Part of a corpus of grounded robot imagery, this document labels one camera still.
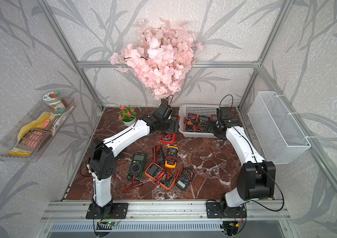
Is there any white wire mesh wall basket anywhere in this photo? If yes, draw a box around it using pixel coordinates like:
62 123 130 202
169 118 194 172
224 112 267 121
248 91 311 165

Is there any green circuit board left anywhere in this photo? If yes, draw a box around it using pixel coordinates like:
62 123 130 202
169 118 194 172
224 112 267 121
95 220 119 231

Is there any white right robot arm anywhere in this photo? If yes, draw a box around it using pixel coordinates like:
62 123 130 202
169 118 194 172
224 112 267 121
208 107 276 208

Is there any orange multimeter front left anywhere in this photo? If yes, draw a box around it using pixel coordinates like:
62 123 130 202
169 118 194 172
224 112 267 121
145 163 166 184

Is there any aluminium front rail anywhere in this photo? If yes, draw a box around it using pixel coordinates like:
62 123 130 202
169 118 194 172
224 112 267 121
41 200 291 222

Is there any small black multimeter front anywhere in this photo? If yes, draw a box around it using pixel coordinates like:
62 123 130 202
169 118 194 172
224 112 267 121
175 168 195 191

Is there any pink grid brush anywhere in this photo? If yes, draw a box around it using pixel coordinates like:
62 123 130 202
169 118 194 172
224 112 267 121
9 120 51 157

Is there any yellow ANENG multimeter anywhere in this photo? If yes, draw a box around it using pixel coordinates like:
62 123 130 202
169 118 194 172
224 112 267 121
165 146 178 169

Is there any orange Victor 890F multimeter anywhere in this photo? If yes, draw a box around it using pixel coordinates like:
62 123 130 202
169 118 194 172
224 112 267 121
184 113 198 132

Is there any small black clamp multimeter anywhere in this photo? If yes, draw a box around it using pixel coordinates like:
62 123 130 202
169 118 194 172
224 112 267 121
153 145 165 165

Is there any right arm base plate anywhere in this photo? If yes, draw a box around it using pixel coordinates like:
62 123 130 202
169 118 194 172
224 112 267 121
206 199 247 219

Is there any clear acrylic wall shelf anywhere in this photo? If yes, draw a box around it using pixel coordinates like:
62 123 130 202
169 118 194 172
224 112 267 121
0 97 76 163

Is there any large green multimeter left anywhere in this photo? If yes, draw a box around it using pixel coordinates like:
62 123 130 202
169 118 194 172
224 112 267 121
127 153 148 181

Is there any green XUXIN multimeter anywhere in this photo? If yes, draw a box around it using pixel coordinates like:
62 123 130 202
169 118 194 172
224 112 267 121
195 116 210 133

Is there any pink cherry blossom tree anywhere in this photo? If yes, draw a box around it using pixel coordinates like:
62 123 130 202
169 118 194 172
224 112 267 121
110 19 204 100

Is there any red ANENG DT9205A multimeter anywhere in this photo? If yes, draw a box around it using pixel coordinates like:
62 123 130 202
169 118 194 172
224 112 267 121
160 131 176 144

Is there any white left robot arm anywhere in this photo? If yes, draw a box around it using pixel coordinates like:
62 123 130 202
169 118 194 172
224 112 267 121
88 104 175 208

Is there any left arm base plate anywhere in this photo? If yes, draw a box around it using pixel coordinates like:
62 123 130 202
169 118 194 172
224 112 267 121
85 202 129 220

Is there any small potted pink flower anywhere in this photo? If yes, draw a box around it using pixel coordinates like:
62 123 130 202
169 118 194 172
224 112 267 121
119 105 136 127

